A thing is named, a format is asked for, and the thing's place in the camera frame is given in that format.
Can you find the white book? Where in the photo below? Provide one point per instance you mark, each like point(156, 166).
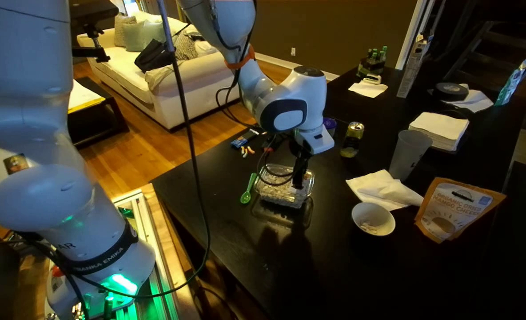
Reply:
point(86, 96)

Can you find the robot mounting stand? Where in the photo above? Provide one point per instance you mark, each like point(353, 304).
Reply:
point(150, 224)

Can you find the green plastic spoon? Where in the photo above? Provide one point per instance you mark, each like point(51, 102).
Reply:
point(250, 189)

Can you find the small glass spice jar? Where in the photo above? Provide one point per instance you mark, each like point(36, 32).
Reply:
point(355, 134)

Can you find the transparent bowl with seeds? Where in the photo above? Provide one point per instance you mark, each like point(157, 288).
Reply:
point(282, 199)

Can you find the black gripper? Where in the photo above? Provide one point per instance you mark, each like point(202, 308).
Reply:
point(301, 160)

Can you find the black round dish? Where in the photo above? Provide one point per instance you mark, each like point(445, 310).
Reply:
point(452, 89)

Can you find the dark wooden staircase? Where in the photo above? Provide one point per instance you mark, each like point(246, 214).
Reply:
point(488, 47)

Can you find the white tall container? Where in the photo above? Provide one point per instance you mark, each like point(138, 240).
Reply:
point(413, 64)

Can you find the gummy worm candy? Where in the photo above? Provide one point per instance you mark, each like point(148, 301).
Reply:
point(251, 150)
point(244, 151)

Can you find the clear plastic cup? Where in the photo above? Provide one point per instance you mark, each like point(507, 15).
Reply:
point(410, 153)

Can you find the black bag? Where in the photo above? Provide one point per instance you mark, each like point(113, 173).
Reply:
point(156, 54)

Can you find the transparent lid with label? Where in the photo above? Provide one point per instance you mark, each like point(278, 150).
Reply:
point(275, 189)

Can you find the white sofa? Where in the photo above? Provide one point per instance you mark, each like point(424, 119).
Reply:
point(175, 100)

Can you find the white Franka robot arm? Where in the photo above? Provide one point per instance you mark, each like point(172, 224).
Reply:
point(26, 89)

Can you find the white paper sheet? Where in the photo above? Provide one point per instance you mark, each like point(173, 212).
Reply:
point(477, 100)

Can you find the crumpled white napkin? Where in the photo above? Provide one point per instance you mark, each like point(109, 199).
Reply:
point(381, 189)

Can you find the grey sofa pillow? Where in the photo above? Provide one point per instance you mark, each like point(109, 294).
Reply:
point(140, 32)

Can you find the blue candy packet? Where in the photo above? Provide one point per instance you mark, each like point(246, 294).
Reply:
point(243, 141)

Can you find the dark coffee table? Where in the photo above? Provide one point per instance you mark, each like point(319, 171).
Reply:
point(106, 121)

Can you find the small white bowl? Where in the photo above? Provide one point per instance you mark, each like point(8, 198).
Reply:
point(374, 219)

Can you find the black camera stand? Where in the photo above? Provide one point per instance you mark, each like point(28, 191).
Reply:
point(95, 29)

